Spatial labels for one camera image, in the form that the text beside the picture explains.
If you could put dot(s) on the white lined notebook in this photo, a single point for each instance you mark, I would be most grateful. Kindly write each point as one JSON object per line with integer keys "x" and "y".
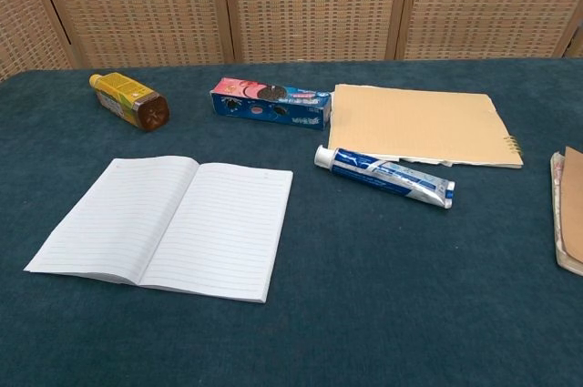
{"x": 182, "y": 223}

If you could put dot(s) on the brown book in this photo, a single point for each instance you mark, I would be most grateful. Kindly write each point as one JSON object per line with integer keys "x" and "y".
{"x": 571, "y": 209}

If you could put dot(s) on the blue cookie box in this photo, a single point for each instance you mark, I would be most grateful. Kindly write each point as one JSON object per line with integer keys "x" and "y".
{"x": 273, "y": 107}

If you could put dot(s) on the blue white toothpaste tube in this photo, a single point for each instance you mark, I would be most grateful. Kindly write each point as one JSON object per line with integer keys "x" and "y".
{"x": 382, "y": 174}

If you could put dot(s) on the tan spiral bound sketchbook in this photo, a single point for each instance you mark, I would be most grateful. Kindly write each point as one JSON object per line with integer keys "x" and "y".
{"x": 410, "y": 123}

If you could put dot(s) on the dark teal table cloth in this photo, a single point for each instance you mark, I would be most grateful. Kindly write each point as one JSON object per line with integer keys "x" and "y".
{"x": 364, "y": 291}

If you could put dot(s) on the woven folding screen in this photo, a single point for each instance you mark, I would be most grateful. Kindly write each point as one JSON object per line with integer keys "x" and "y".
{"x": 291, "y": 4}

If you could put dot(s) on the brown tea bottle yellow label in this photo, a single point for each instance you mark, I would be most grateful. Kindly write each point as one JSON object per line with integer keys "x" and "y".
{"x": 127, "y": 98}

